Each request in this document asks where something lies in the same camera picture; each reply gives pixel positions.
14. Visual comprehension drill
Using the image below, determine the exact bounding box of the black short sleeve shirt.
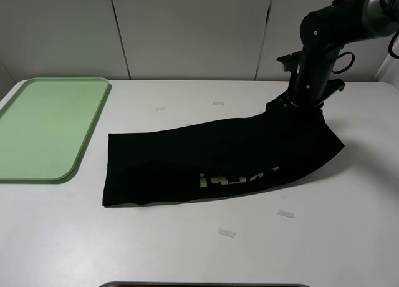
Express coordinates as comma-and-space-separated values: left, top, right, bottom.
102, 109, 344, 207

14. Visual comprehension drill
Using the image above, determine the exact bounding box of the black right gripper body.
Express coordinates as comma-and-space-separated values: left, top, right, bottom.
266, 52, 345, 110

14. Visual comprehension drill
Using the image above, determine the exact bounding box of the green plastic tray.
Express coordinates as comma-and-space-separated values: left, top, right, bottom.
1, 78, 110, 182

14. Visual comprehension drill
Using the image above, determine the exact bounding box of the clear tape front centre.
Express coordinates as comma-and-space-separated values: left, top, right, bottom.
218, 228, 236, 238

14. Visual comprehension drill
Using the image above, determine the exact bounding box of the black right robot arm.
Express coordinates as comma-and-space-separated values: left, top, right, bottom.
266, 0, 398, 110

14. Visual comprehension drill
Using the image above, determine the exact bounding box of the clear tape front right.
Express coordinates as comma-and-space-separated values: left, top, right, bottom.
277, 209, 295, 218

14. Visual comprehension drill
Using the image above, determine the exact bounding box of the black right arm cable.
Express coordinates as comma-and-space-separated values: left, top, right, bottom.
325, 0, 399, 75

